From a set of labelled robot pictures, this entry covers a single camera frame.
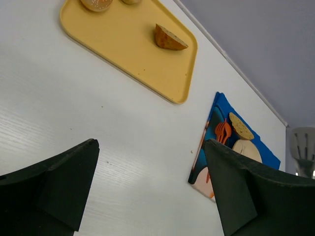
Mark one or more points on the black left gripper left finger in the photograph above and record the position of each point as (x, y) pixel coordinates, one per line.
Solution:
(48, 198)

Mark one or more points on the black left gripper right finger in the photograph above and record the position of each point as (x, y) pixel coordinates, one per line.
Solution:
(256, 200)

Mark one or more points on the small brown bread roll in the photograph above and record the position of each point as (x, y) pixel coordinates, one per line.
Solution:
(240, 128)

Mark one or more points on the metal serving tongs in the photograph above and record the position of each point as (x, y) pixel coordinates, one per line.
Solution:
(302, 149)

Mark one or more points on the brown bread wedge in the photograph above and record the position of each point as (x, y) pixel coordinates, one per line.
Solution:
(167, 40)

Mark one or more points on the beige patterned plate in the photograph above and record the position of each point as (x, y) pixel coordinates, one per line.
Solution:
(248, 149)

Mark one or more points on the blue printed placemat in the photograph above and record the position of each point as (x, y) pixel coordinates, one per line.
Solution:
(199, 177)

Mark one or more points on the orange plastic spoon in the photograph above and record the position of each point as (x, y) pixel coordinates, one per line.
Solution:
(227, 132)

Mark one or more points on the orange plastic fork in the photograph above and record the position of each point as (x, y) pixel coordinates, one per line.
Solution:
(219, 131)

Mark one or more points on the yellow plastic tray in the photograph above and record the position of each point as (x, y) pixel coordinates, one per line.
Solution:
(124, 35)

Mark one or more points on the sugared round bun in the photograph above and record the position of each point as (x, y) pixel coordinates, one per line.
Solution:
(97, 5)

